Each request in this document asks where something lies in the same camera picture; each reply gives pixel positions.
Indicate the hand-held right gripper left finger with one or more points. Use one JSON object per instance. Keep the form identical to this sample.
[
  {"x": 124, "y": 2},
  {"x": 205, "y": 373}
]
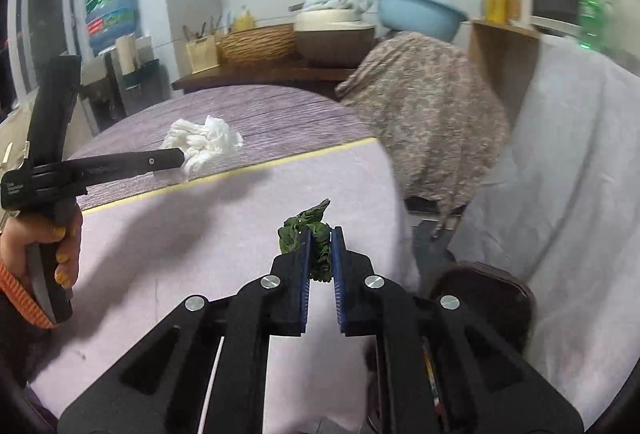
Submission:
[{"x": 304, "y": 279}]

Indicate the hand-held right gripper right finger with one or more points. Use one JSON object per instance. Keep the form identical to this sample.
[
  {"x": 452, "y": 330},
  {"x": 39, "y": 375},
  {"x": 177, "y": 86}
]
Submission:
[{"x": 339, "y": 279}]

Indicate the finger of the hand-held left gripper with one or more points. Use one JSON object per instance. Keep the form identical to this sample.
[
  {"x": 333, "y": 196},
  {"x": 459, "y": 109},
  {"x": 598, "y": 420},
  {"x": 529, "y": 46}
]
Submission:
[{"x": 130, "y": 161}]

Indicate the dark green leaf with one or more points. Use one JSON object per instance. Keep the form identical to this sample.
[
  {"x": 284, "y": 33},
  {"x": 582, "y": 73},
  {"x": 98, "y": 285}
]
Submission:
[{"x": 320, "y": 244}]

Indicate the white tissue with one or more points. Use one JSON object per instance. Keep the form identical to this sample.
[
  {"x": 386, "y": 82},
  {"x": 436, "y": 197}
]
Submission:
[{"x": 205, "y": 139}]

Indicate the person's left hand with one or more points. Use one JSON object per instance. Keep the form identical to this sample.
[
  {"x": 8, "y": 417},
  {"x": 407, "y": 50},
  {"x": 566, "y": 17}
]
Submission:
[{"x": 67, "y": 249}]

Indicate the grey water dispenser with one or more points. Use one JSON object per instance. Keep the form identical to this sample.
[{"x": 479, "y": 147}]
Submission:
[{"x": 130, "y": 89}]

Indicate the sliding window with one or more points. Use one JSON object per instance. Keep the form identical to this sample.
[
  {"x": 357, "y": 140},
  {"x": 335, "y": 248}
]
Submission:
[{"x": 45, "y": 24}]

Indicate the stack of paper cups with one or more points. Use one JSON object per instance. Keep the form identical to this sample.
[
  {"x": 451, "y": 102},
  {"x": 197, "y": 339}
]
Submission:
[{"x": 127, "y": 54}]

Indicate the pink tablecloth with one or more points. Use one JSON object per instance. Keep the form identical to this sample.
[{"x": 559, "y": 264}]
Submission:
[{"x": 200, "y": 239}]

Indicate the blue water jug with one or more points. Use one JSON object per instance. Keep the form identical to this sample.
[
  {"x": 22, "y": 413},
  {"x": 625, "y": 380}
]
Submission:
[{"x": 110, "y": 9}]

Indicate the beige chopstick holder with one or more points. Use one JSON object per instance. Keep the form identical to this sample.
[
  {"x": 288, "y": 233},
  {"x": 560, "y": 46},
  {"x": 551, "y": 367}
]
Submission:
[{"x": 202, "y": 56}]

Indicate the grey striped table mat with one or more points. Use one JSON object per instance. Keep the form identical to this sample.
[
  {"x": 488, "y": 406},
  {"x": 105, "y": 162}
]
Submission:
[{"x": 280, "y": 124}]

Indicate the dark wooden counter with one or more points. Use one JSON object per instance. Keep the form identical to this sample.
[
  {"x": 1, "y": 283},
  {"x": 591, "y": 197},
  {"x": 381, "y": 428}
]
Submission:
[{"x": 260, "y": 76}]

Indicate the wicker basket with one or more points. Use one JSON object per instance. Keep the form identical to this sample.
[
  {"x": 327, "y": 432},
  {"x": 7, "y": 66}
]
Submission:
[{"x": 257, "y": 45}]

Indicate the yellow dish soap bottle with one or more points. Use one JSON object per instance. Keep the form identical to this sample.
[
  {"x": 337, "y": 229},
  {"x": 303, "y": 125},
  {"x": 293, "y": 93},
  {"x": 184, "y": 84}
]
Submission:
[{"x": 244, "y": 21}]

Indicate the floral patterned cloth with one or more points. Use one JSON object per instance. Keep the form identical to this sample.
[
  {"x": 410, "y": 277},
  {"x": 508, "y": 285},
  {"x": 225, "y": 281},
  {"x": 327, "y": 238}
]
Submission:
[{"x": 425, "y": 114}]

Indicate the brown pot with white lid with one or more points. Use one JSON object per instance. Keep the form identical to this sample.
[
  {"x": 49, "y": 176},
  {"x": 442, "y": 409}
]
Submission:
[{"x": 335, "y": 44}]

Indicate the metal faucet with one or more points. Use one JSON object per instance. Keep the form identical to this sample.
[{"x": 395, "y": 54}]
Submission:
[{"x": 302, "y": 0}]

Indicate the pale grey cover cloth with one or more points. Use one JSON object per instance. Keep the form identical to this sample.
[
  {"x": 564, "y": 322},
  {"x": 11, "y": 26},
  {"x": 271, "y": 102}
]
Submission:
[{"x": 565, "y": 174}]

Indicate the light wooden cabinet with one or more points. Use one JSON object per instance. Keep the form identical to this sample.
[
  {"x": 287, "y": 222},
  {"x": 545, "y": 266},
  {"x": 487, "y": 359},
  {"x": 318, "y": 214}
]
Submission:
[{"x": 500, "y": 69}]

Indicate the light blue plastic basin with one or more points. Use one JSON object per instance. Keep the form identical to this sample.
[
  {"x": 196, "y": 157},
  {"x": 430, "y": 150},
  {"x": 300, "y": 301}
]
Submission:
[{"x": 417, "y": 14}]

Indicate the green soda bottle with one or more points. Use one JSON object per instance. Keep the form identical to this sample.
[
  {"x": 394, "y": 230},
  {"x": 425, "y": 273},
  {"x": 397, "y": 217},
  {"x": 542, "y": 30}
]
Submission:
[{"x": 593, "y": 21}]

